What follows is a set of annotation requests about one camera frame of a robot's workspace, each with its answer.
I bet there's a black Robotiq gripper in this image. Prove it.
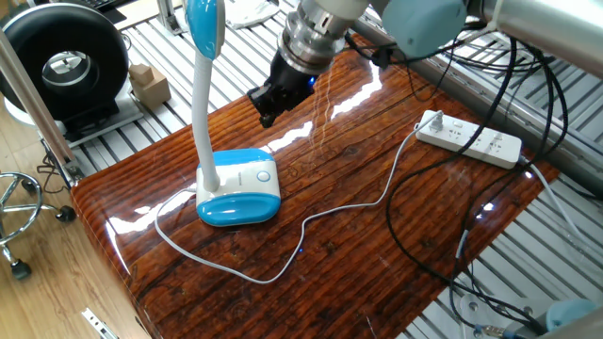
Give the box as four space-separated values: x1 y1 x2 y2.
247 50 330 128

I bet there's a blue and white desk lamp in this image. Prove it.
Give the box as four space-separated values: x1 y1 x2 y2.
184 0 283 228

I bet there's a white plastic bag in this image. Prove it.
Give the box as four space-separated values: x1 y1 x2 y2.
224 0 280 30

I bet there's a small cardboard box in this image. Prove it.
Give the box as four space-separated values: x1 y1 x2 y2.
127 62 155 87

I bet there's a short aluminium profile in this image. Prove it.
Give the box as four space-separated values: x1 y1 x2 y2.
156 0 186 37

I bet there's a white power strip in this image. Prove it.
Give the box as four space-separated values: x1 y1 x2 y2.
415 108 524 170

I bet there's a chrome stool with casters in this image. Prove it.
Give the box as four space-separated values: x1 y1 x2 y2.
0 170 78 283

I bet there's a white fan base plate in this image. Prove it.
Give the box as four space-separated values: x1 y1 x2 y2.
3 84 145 148

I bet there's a white lamp power cable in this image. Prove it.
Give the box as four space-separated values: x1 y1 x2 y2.
154 109 446 285

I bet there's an aluminium frame post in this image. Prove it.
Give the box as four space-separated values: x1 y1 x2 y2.
0 27 87 186

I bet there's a black round duct fan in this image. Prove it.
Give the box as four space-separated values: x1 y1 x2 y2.
0 2 131 137

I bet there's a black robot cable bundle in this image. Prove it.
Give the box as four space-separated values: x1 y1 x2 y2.
343 27 572 333

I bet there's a white power strip cable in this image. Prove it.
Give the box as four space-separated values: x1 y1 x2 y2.
517 156 603 253

